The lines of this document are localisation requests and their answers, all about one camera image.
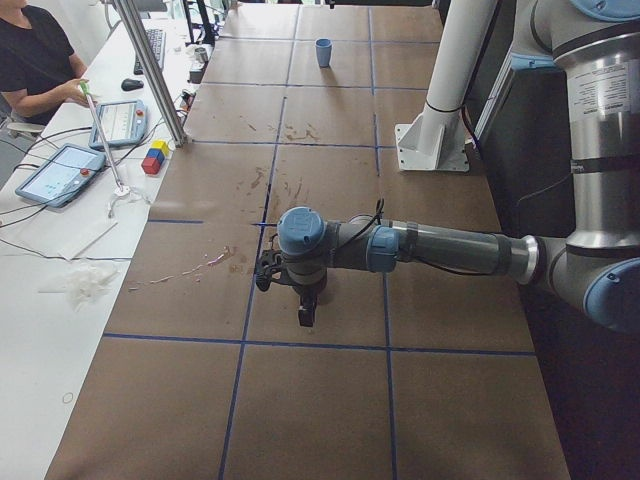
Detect small metal cup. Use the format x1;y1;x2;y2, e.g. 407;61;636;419
194;47;209;64

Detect near teach pendant tablet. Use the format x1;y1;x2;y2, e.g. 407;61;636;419
15;144;106;208

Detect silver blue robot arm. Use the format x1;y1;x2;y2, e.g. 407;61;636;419
255;1;639;333

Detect red blue yellow blocks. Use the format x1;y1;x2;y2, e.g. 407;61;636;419
141;140;170;175

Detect seated person in black shirt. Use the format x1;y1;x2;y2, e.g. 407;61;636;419
1;1;88;125

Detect teach pendant tablet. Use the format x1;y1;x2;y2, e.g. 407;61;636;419
96;100;147;148
15;144;106;208

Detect aluminium frame post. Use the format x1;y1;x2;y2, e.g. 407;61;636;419
113;0;187;147

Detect green handled metal grabber stick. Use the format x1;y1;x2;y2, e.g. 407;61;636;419
79;80;130;197

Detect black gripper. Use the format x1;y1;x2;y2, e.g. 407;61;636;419
293;274;327;327

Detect black computer mouse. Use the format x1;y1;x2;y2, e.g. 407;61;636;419
121;78;144;92

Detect crumpled white tissue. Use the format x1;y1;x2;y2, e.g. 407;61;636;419
37;262;118;311

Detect black keyboard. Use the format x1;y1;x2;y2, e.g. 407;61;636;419
133;28;166;75

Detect white pillar with base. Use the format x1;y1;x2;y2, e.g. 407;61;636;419
395;0;498;172

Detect far teach pendant tablet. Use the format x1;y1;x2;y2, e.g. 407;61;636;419
96;100;147;148

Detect black monitor stand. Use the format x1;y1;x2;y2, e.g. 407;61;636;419
181;0;217;46

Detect blue plastic cup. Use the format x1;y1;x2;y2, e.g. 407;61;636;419
315;38;332;68

